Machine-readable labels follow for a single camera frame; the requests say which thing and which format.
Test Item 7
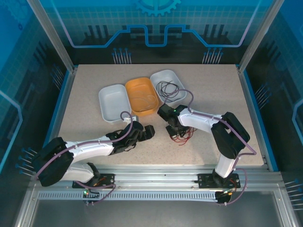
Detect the small controller board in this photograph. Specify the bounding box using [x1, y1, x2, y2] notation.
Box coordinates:
[215, 187, 237, 198]
[82, 189, 100, 199]

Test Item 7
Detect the aluminium side rail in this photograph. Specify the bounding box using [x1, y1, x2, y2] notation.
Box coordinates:
[238, 67, 272, 171]
[41, 67, 78, 166]

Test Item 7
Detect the white plastic tray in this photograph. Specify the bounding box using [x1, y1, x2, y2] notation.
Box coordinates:
[150, 69, 187, 107]
[98, 84, 133, 123]

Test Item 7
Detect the aluminium frame post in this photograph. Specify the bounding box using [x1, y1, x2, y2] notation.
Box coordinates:
[237, 0, 285, 73]
[26, 0, 78, 73]

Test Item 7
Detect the thin red cable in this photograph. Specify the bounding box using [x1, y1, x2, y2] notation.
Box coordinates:
[170, 127, 197, 146]
[179, 127, 197, 140]

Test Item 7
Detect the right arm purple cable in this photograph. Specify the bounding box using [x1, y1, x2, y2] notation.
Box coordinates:
[163, 89, 258, 206]

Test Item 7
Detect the thin black cable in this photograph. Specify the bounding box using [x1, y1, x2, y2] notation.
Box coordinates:
[156, 80, 180, 103]

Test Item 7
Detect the thin white cable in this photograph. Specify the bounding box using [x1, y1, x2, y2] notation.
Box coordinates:
[131, 91, 157, 112]

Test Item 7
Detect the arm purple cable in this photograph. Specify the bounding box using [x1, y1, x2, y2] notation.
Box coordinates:
[34, 111, 132, 206]
[163, 89, 258, 206]

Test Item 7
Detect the slotted cable duct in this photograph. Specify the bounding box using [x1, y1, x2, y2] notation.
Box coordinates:
[37, 190, 229, 203]

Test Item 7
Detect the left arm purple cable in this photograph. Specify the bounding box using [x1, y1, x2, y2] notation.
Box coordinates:
[34, 111, 132, 206]

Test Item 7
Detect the orange plastic tray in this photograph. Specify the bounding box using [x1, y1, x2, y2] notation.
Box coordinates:
[125, 77, 159, 117]

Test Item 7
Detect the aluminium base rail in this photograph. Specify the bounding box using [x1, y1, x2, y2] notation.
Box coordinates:
[48, 164, 284, 191]

